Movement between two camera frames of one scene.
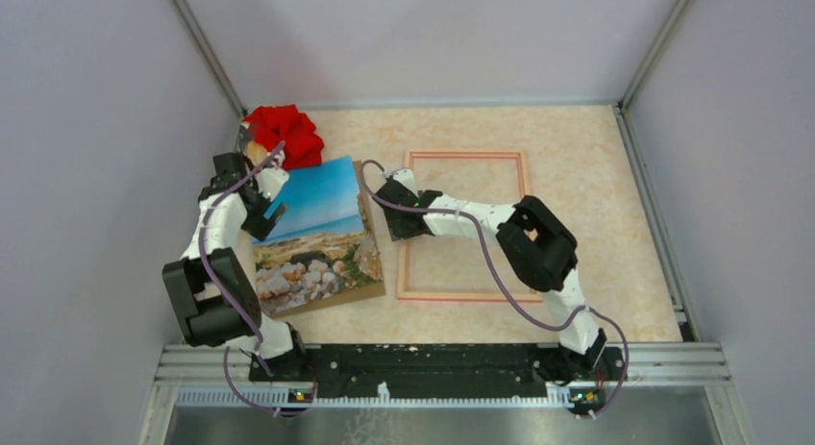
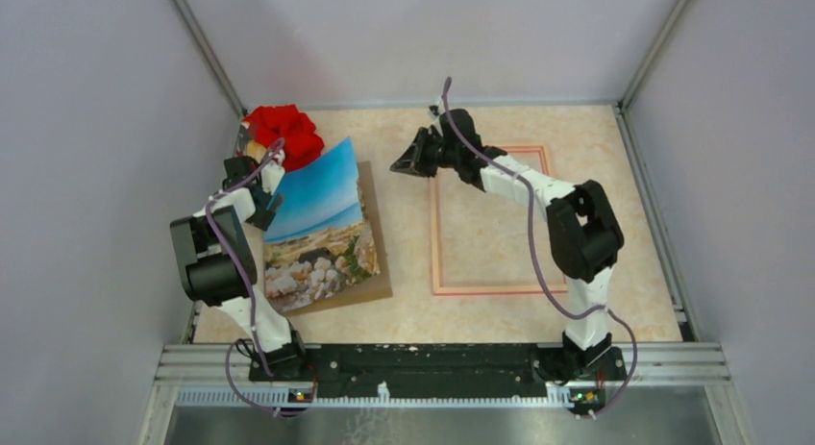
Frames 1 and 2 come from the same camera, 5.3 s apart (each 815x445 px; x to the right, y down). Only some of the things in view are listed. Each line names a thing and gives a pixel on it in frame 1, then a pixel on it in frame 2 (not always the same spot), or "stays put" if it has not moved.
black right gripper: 398,231 → 414,161
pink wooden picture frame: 405,296 → 458,289
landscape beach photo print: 319,248 stays put
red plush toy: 287,125 stays put
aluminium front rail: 650,364 stays put
